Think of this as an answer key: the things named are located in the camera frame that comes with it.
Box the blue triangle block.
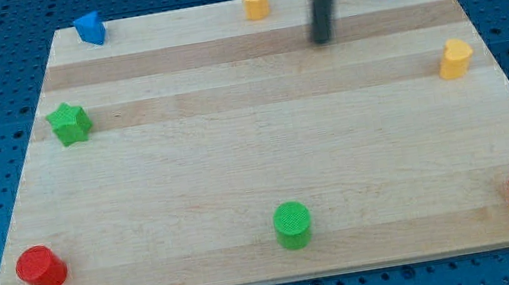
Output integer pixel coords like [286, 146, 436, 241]
[73, 11, 106, 46]

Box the yellow hexagon block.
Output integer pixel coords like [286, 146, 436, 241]
[242, 0, 270, 21]

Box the yellow heart block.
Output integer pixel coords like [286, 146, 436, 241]
[438, 38, 474, 80]

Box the wooden board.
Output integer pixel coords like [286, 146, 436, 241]
[0, 0, 509, 285]

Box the green cylinder block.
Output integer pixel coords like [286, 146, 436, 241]
[273, 201, 312, 250]

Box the green star block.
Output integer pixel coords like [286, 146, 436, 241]
[45, 103, 93, 147]

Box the red cylinder block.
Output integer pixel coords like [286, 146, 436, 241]
[15, 245, 68, 285]

